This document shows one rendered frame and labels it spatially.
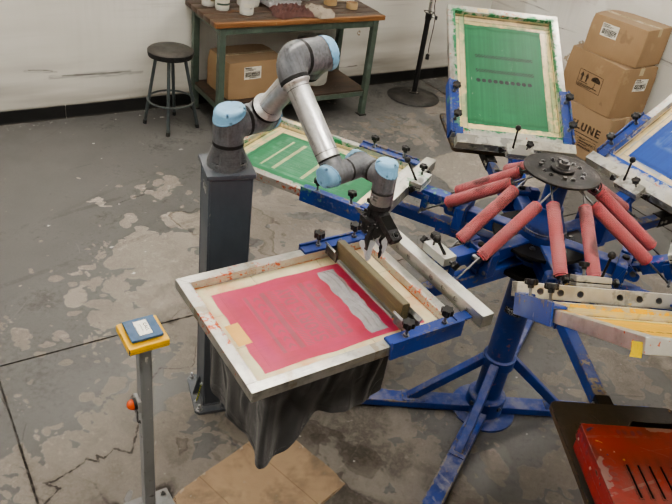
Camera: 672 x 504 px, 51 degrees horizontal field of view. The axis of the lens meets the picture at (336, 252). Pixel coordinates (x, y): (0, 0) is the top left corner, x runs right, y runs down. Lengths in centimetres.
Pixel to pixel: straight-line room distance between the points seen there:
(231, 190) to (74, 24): 329
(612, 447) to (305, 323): 99
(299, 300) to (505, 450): 143
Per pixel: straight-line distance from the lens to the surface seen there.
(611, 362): 420
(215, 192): 267
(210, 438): 325
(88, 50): 585
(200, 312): 231
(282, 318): 236
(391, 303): 238
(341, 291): 250
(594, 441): 203
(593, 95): 636
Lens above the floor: 245
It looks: 34 degrees down
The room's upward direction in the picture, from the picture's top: 8 degrees clockwise
